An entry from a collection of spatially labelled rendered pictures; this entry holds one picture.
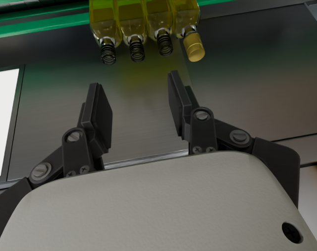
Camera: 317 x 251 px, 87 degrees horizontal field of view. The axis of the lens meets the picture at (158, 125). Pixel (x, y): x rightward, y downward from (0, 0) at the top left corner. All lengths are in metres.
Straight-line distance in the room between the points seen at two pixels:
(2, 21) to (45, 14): 0.12
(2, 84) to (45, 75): 0.13
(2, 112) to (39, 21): 0.26
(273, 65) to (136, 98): 0.42
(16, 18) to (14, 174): 0.41
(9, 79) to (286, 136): 0.77
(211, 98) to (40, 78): 0.49
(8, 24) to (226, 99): 0.62
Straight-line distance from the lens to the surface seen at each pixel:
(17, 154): 0.53
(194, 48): 0.36
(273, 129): 0.52
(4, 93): 0.64
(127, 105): 0.44
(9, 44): 0.82
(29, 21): 0.62
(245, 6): 0.74
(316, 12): 1.51
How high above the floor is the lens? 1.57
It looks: 21 degrees down
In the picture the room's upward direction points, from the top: 170 degrees clockwise
